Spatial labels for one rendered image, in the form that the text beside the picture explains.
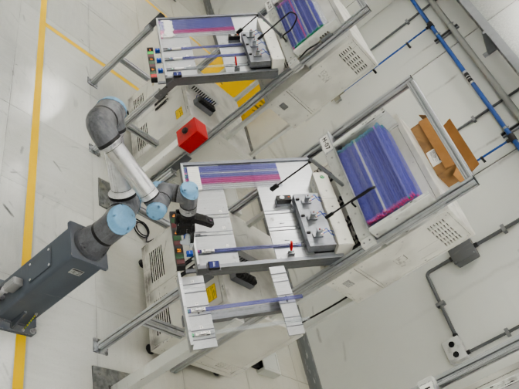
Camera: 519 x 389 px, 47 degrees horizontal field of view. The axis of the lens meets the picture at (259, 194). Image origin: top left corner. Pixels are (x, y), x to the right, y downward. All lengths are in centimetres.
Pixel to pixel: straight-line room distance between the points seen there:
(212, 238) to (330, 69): 160
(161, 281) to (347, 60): 182
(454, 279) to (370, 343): 74
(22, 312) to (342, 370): 246
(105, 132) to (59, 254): 59
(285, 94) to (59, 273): 205
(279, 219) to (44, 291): 115
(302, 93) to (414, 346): 186
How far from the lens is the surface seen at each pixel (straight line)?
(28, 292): 271
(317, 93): 407
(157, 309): 289
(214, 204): 301
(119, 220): 243
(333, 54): 392
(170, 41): 413
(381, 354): 436
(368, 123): 316
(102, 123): 229
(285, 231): 296
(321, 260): 289
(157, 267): 350
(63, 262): 255
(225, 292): 304
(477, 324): 413
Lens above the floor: 212
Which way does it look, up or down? 22 degrees down
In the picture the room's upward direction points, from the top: 54 degrees clockwise
